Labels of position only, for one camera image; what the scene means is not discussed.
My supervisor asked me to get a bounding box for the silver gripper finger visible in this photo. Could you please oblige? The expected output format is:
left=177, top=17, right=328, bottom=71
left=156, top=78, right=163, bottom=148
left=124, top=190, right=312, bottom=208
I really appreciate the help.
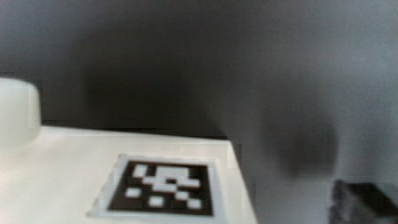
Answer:
left=330, top=180, right=398, bottom=224

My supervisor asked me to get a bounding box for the white front drawer box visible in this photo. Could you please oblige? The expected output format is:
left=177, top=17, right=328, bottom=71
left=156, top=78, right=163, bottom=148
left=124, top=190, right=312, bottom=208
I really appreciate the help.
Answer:
left=0, top=77, right=257, bottom=224

